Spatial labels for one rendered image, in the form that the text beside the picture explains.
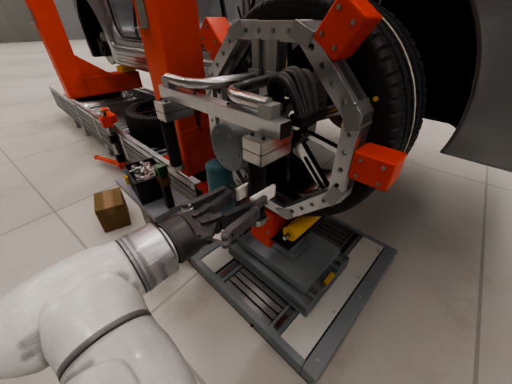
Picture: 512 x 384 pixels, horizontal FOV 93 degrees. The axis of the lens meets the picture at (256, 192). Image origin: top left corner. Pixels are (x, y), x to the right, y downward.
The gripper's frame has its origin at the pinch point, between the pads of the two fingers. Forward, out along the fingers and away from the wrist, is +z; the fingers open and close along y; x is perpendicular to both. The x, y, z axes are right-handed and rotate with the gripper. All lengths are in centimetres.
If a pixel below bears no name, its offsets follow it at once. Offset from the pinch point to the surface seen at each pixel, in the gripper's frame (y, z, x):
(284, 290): -5, 23, -67
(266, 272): -17, 25, -68
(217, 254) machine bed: -47, 18, -75
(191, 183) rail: -74, 25, -44
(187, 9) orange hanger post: -61, 28, 32
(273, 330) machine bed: 1, 10, -75
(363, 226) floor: -2, 105, -83
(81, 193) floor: -178, -15, -83
